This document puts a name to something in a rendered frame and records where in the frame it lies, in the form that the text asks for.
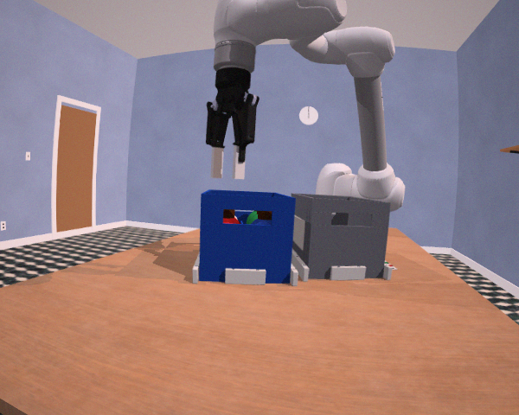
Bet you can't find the green bottle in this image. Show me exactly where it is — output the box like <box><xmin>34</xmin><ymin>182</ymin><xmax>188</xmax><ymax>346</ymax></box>
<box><xmin>247</xmin><ymin>211</ymin><xmax>257</xmax><ymax>224</ymax></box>
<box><xmin>248</xmin><ymin>211</ymin><xmax>258</xmax><ymax>224</ymax></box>

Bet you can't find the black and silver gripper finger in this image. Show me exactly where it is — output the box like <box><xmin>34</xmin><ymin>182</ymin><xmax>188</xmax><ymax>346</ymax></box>
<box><xmin>227</xmin><ymin>93</ymin><xmax>260</xmax><ymax>179</ymax></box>
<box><xmin>206</xmin><ymin>96</ymin><xmax>232</xmax><ymax>178</ymax></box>

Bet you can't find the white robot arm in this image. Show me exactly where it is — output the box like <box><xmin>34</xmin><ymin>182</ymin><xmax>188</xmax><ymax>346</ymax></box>
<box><xmin>214</xmin><ymin>0</ymin><xmax>405</xmax><ymax>212</ymax></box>

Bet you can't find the grey divided crate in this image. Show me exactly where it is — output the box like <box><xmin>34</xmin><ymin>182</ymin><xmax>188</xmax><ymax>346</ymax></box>
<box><xmin>291</xmin><ymin>193</ymin><xmax>391</xmax><ymax>279</ymax></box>

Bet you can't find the red bottle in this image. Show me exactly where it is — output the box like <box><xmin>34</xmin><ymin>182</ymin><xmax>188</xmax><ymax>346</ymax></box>
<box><xmin>223</xmin><ymin>209</ymin><xmax>240</xmax><ymax>224</ymax></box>

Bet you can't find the blue plastic bottle crate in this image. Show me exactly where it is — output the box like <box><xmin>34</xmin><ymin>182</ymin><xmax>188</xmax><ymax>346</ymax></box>
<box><xmin>199</xmin><ymin>190</ymin><xmax>296</xmax><ymax>284</ymax></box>

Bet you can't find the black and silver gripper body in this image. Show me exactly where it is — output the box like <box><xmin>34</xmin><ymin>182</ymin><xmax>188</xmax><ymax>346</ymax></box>
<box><xmin>215</xmin><ymin>67</ymin><xmax>251</xmax><ymax>114</ymax></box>

